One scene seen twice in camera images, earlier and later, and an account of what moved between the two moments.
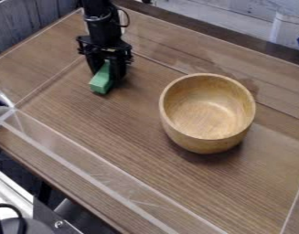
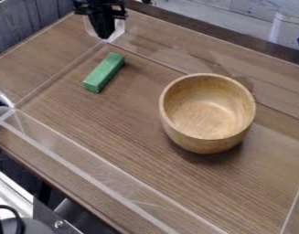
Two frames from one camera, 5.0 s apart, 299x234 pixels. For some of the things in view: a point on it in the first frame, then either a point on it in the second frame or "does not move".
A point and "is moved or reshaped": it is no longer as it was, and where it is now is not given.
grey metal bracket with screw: x=50 y=219 does not move
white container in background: x=287 y=25 does not move
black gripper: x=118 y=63 to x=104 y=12
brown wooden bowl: x=207 y=111 does not move
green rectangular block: x=101 y=81 is moved or reshaped
